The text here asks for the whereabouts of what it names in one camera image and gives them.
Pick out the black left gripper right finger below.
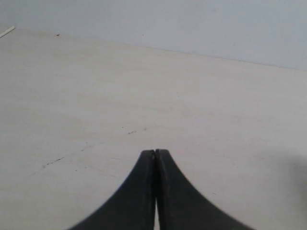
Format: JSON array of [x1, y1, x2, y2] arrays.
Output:
[[155, 149, 250, 230]]

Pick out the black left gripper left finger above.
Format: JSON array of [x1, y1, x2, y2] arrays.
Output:
[[71, 150, 155, 230]]

